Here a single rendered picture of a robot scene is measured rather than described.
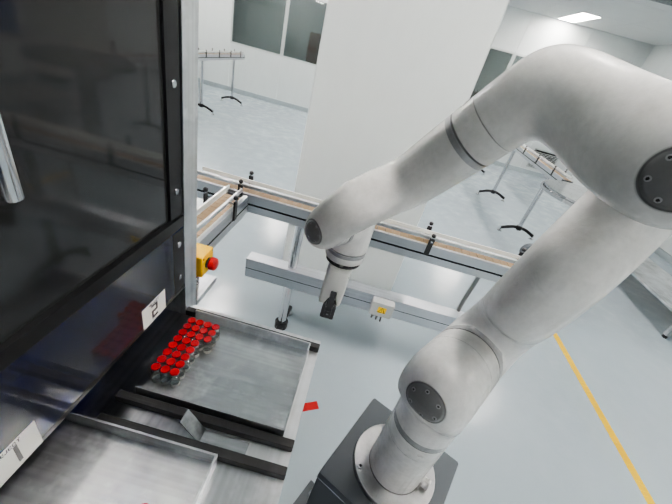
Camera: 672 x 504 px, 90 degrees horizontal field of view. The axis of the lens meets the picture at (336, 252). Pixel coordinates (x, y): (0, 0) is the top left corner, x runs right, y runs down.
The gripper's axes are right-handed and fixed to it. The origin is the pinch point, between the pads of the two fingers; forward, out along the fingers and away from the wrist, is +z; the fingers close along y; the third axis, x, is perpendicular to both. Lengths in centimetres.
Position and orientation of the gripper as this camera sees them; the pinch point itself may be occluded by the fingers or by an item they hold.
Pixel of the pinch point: (328, 309)
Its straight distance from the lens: 80.6
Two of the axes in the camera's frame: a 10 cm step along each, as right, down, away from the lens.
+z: -2.3, 8.2, 5.3
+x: 9.6, 2.8, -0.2
